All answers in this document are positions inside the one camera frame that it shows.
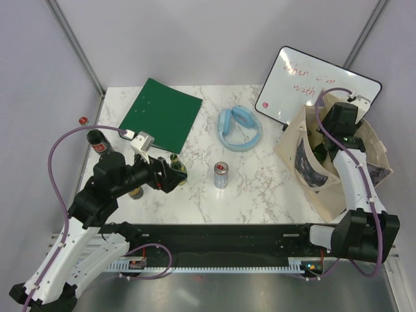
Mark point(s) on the beige canvas bag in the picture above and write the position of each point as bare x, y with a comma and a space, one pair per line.
321, 182

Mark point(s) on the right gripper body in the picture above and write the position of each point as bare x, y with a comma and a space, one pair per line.
326, 121

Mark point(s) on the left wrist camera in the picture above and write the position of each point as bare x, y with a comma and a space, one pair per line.
141, 144

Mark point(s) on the green ring binder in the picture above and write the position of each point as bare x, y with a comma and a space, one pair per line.
164, 113

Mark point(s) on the white cable duct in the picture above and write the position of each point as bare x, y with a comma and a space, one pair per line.
127, 266

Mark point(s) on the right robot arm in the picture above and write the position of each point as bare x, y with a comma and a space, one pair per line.
366, 232

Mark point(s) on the blue headphones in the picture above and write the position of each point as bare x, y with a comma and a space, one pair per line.
234, 121

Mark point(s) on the small whiteboard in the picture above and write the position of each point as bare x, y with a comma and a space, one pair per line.
297, 78

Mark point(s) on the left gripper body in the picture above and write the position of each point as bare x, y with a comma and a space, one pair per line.
152, 177

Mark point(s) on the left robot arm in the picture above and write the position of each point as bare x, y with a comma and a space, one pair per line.
61, 278

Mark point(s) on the silver beverage can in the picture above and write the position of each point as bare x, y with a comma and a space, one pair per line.
221, 171

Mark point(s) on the dark cola bottle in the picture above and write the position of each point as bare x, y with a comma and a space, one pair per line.
99, 142

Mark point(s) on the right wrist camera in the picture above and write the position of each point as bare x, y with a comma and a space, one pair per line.
363, 104

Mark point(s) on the red capped clear bottle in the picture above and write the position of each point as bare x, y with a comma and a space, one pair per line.
85, 123

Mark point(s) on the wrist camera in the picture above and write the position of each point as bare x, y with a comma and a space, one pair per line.
141, 144
363, 104

